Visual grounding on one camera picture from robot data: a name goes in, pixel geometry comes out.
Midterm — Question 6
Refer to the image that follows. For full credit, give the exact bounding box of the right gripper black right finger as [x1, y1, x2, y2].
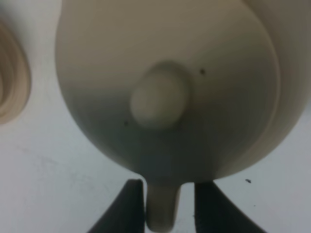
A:
[194, 182, 263, 233]

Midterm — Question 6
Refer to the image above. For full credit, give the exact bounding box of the beige teapot saucer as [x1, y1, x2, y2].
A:
[0, 22, 31, 125]

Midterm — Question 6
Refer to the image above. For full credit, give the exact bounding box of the beige ceramic teapot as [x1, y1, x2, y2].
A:
[55, 0, 311, 233]

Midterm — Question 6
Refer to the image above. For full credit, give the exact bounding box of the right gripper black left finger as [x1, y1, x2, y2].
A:
[89, 179, 145, 233]

